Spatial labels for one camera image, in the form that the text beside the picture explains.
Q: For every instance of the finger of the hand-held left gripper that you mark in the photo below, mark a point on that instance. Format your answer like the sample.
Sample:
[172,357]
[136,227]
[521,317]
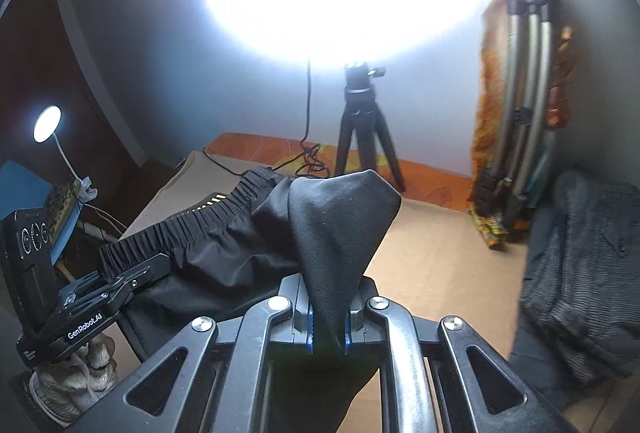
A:
[97,295]
[145,269]

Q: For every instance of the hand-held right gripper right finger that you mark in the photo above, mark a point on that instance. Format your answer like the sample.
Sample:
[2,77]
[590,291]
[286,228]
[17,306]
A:
[350,330]

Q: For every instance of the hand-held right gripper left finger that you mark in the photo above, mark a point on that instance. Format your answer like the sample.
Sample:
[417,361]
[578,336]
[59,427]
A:
[309,330]

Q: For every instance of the black pants with yellow print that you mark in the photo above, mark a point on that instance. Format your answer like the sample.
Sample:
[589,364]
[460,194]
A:
[240,243]

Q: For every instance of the person's left hand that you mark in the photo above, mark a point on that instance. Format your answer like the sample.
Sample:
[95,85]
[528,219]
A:
[75,378]

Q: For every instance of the leopard patterned cushion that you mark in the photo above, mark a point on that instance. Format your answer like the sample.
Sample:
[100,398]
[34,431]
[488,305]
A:
[60,208]

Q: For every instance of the blue chair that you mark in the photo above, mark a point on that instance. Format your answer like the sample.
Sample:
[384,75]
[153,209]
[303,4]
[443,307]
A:
[20,183]

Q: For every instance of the beige blanket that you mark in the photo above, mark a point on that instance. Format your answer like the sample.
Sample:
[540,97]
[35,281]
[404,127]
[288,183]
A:
[450,263]

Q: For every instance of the white gooseneck desk lamp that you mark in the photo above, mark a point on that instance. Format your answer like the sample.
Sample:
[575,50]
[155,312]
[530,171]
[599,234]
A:
[47,123]

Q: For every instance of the small black tripod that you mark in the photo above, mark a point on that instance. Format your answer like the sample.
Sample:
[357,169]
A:
[362,113]

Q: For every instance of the folded dark grey clothes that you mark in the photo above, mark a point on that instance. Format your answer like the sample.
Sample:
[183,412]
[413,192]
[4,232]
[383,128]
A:
[585,273]

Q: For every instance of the folded silver tripod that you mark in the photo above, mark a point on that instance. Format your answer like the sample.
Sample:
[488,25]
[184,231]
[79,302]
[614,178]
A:
[525,103]

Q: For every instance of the orange patterned cloth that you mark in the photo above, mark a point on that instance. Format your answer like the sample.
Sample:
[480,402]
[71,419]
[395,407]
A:
[492,78]

